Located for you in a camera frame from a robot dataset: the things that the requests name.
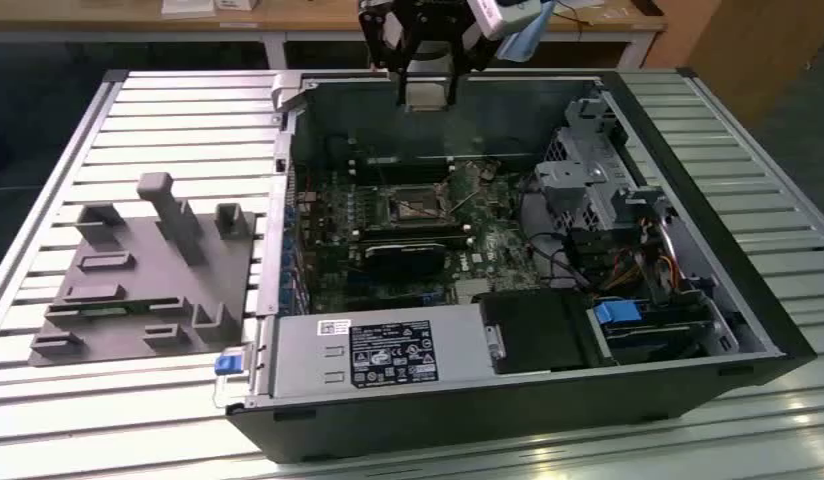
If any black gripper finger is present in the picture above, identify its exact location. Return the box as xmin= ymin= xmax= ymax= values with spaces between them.
xmin=358 ymin=7 xmax=415 ymax=106
xmin=447 ymin=27 xmax=495 ymax=106

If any CPU socket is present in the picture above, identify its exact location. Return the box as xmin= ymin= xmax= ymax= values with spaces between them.
xmin=382 ymin=183 xmax=455 ymax=226

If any metal drive cage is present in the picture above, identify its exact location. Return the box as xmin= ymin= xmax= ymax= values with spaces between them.
xmin=535 ymin=97 xmax=661 ymax=231

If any green motherboard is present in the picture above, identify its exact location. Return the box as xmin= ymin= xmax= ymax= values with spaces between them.
xmin=295 ymin=154 xmax=547 ymax=314

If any black graphics card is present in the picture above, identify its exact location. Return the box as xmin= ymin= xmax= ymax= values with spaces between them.
xmin=362 ymin=242 xmax=447 ymax=281

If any silver chipset heatsink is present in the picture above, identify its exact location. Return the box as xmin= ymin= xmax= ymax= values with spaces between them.
xmin=455 ymin=277 xmax=491 ymax=301

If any wooden cabinet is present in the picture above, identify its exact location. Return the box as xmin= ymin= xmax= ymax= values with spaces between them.
xmin=642 ymin=0 xmax=824 ymax=129

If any wooden desk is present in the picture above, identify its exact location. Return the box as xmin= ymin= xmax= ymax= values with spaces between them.
xmin=0 ymin=0 xmax=669 ymax=71

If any black drive box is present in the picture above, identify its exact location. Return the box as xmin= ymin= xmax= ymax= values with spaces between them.
xmin=475 ymin=289 xmax=611 ymax=376

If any blue disk carrier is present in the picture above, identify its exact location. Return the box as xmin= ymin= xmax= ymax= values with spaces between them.
xmin=590 ymin=297 xmax=721 ymax=361

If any gray parts rack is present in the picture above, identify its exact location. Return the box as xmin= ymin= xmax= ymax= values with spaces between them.
xmin=26 ymin=172 xmax=260 ymax=369

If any silver power supply unit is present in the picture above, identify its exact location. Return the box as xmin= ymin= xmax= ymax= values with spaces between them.
xmin=248 ymin=304 xmax=505 ymax=401

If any blue case latch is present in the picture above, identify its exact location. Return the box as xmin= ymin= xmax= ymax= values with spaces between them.
xmin=212 ymin=349 xmax=247 ymax=376

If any black PC case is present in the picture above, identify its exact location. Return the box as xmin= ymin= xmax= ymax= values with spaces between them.
xmin=224 ymin=67 xmax=818 ymax=464

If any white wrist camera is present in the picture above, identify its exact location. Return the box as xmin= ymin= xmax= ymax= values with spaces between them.
xmin=465 ymin=0 xmax=542 ymax=42

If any black wire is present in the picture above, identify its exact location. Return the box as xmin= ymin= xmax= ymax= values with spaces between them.
xmin=525 ymin=229 xmax=594 ymax=292

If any yellow wire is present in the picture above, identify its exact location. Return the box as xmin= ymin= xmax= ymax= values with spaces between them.
xmin=602 ymin=252 xmax=645 ymax=294

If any orange wire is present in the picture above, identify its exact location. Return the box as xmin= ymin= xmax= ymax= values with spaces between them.
xmin=655 ymin=254 xmax=682 ymax=286

